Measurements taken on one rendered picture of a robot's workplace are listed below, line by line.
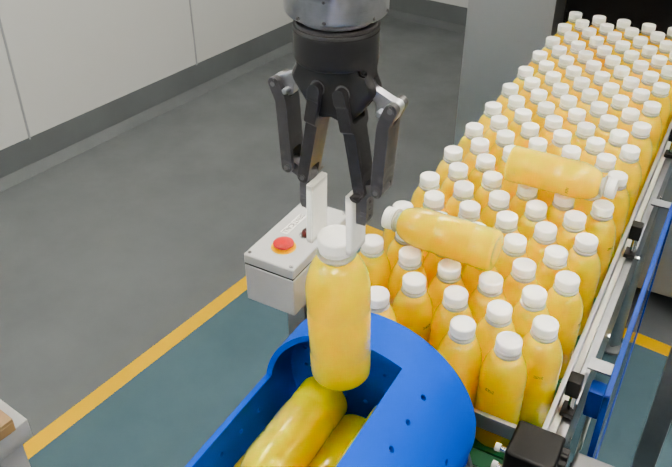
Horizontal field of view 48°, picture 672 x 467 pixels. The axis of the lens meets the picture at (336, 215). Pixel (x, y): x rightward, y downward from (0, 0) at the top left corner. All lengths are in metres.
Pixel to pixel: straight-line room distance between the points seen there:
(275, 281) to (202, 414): 1.28
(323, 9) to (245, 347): 2.18
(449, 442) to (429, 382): 0.07
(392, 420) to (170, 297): 2.17
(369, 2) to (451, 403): 0.51
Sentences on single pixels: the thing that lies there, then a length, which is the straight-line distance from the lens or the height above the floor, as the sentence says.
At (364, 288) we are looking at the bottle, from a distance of 0.78.
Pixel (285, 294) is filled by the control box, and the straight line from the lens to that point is 1.28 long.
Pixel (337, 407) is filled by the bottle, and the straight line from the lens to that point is 0.99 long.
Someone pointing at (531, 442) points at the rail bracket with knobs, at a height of 1.00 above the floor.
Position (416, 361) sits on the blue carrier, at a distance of 0.92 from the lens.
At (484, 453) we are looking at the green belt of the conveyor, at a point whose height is 0.90.
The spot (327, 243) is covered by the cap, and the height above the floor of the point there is 1.42.
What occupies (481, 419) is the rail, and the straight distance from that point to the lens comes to 1.20.
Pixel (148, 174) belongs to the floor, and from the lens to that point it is 3.77.
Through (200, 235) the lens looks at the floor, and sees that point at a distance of 3.28.
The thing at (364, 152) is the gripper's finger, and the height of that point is 1.53.
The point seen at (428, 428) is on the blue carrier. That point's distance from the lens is 0.90.
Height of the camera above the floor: 1.86
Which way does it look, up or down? 34 degrees down
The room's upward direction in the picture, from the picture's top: straight up
